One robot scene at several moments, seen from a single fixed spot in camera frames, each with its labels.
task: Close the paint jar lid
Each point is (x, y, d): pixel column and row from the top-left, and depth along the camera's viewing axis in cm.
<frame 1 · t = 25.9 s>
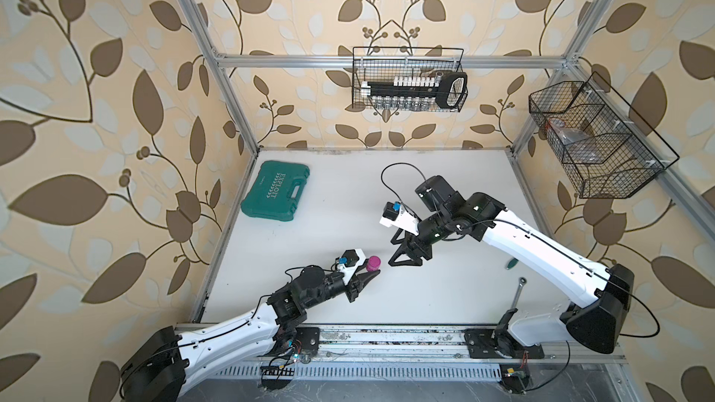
left hand: (371, 263, 73), fingers open
right hand: (393, 249, 69), fingers open
green plastic tool case: (276, 191, 104), point 6 cm above the table

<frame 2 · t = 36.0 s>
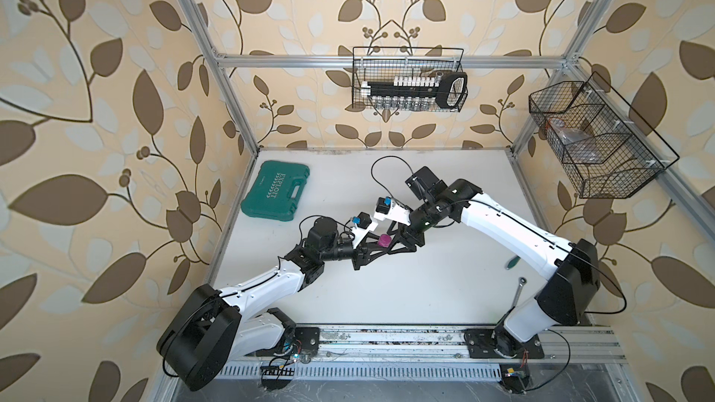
left hand: (381, 241, 75), fingers open
right hand: (390, 238, 75), fingers open
the named things where they were.

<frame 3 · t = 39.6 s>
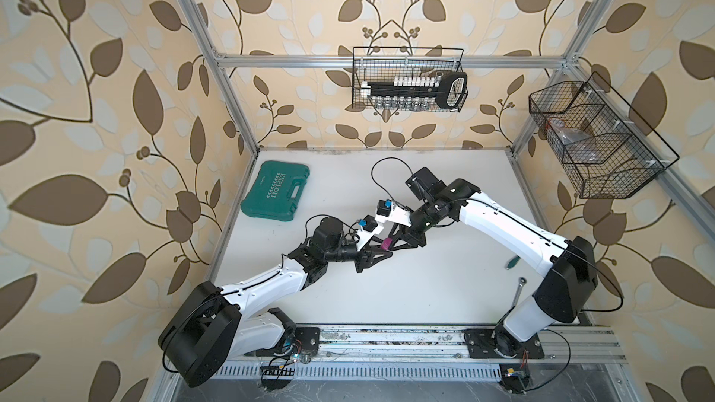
left hand: (384, 245, 75), fingers open
right hand: (392, 239, 76), fingers open
the named things where they were.

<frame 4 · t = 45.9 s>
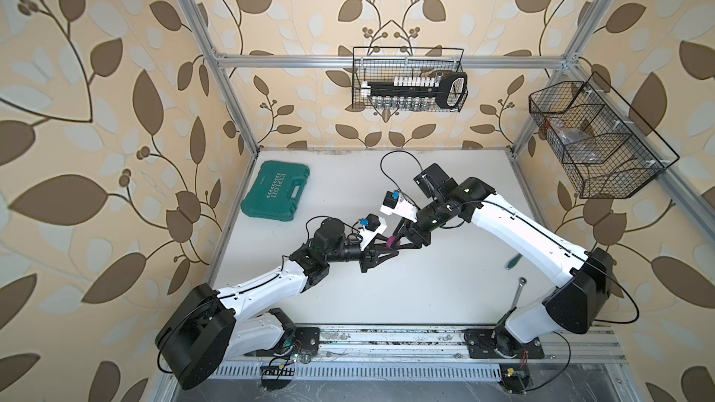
left hand: (391, 244, 73), fingers open
right hand: (395, 238, 73), fingers open
the named things where they were.

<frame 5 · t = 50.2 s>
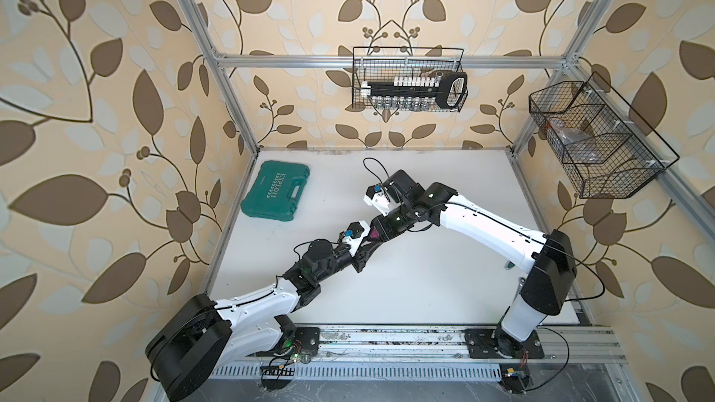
left hand: (373, 232, 76), fingers open
right hand: (372, 235, 77), fingers open
the named things where they were.

